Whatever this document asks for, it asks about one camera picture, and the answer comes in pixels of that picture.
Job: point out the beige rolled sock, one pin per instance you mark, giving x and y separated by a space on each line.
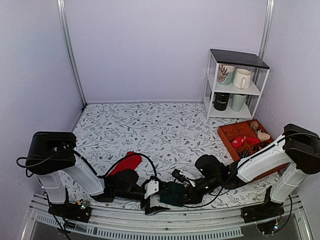
262 136

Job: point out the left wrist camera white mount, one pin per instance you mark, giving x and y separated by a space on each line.
151 187

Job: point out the white wire shelf rack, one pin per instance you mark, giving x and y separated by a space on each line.
260 73

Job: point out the left aluminium frame post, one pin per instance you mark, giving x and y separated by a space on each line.
69 50

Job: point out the aluminium frame post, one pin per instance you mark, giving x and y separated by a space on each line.
266 28
69 50

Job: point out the dark green reindeer sock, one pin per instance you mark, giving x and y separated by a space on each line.
174 191

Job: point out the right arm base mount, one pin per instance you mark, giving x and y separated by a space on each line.
265 210

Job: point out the floral ceramic mug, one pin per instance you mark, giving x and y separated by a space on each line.
225 74

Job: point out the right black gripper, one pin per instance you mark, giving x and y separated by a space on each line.
193 198

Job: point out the right aluminium frame post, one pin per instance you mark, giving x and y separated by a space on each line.
266 28

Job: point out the orange compartment organizer tray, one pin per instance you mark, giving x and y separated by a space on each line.
240 135

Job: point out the front aluminium rail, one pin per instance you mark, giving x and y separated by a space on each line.
107 223

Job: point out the red snowflake rolled sock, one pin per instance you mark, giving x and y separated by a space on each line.
238 142

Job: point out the black mug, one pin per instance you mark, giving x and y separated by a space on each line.
221 101

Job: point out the floral patterned table mat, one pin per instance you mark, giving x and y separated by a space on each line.
170 135

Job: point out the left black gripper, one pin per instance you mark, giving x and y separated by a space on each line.
154 209

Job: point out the white ribbed mug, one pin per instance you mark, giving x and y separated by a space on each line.
242 78

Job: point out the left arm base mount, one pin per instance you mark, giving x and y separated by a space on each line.
77 211

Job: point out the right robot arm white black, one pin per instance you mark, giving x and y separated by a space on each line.
297 147

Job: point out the pale green cup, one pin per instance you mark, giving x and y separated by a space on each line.
237 102

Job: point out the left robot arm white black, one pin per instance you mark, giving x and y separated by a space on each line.
51 152

